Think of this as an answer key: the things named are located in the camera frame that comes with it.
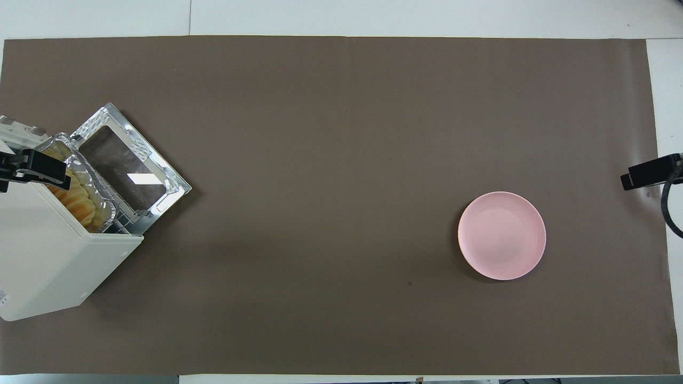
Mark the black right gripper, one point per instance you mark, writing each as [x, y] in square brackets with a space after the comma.
[676, 168]

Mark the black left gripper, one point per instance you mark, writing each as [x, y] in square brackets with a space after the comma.
[10, 166]

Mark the striped yellow bread loaf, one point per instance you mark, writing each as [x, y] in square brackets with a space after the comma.
[80, 205]

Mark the aluminium foil tray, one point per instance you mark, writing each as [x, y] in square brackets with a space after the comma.
[98, 192]

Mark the white toaster oven body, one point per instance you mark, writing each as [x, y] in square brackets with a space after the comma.
[42, 261]

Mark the pink round plate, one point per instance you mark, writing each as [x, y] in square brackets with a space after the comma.
[501, 237]

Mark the brown paper table mat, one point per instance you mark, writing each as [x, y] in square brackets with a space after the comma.
[331, 160]

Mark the glass oven door metal frame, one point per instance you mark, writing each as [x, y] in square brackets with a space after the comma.
[128, 165]

